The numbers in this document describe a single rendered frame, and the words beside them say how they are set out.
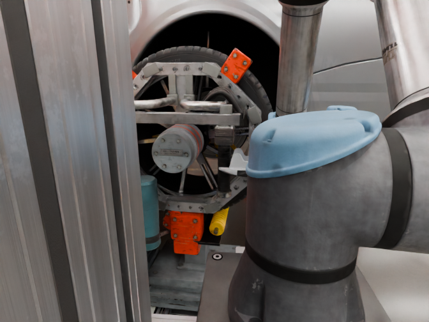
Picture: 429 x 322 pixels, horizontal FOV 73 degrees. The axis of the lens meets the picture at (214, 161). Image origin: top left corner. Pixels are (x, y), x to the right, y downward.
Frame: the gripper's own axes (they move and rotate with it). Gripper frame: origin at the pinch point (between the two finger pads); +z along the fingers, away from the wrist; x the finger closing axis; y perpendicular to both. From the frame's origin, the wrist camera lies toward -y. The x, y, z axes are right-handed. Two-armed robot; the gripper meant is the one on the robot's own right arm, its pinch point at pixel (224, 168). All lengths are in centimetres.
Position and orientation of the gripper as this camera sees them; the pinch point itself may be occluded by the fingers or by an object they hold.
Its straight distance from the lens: 81.3
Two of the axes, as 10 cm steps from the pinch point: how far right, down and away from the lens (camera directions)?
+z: -9.9, -0.4, 1.3
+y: 0.0, -9.6, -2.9
